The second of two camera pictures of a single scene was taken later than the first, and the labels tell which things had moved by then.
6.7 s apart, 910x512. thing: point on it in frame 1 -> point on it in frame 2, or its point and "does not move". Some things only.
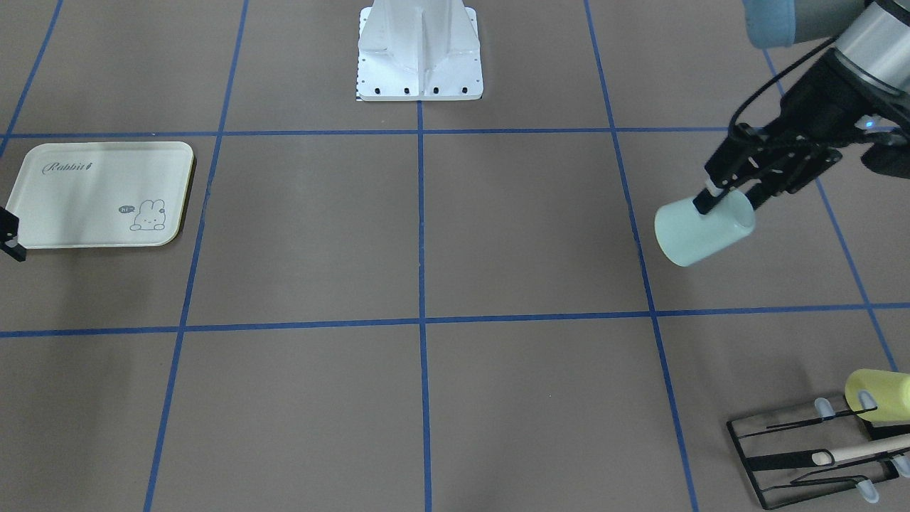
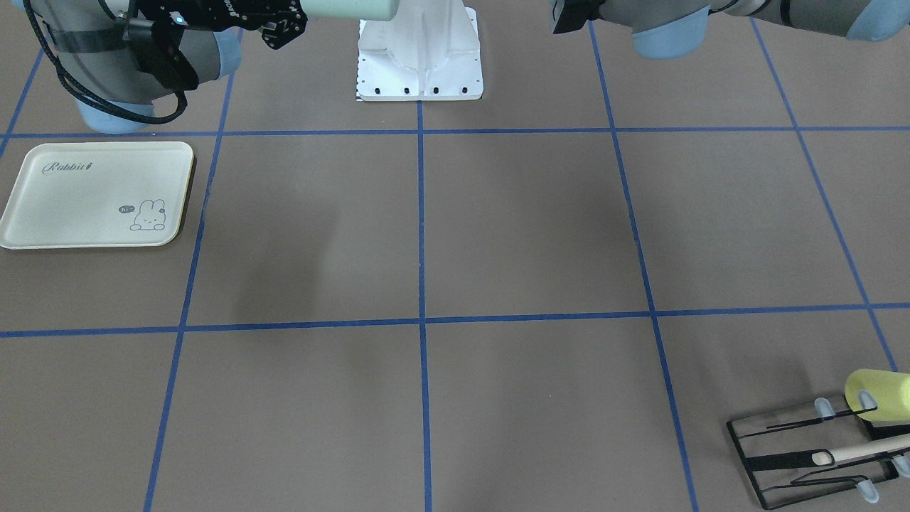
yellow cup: [890, 391] does not move
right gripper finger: [9, 228] -> [280, 21]
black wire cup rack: [795, 458] does not move
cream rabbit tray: [69, 195] does not move
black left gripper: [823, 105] -> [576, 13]
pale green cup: [685, 235] -> [375, 10]
